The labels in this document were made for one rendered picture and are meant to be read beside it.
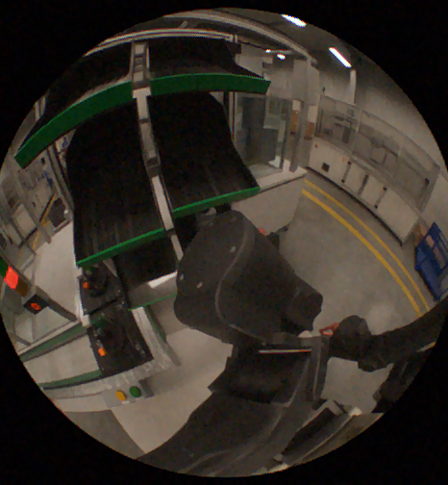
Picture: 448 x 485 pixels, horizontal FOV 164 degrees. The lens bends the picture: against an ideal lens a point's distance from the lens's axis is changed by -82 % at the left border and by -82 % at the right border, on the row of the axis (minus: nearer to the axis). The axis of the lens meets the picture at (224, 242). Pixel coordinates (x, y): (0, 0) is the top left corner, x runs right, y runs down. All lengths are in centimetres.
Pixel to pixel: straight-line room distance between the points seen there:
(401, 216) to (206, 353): 386
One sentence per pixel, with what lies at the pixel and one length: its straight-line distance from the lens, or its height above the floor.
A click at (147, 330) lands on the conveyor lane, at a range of 61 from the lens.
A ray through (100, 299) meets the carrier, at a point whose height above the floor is 97.
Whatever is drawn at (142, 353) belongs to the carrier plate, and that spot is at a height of 97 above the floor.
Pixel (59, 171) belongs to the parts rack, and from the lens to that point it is 29.
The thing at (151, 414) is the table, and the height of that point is 86.
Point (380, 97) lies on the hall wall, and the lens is 862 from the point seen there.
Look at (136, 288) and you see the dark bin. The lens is 36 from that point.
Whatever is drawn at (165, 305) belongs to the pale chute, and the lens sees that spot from 49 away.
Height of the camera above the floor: 150
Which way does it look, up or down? 50 degrees down
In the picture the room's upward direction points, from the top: straight up
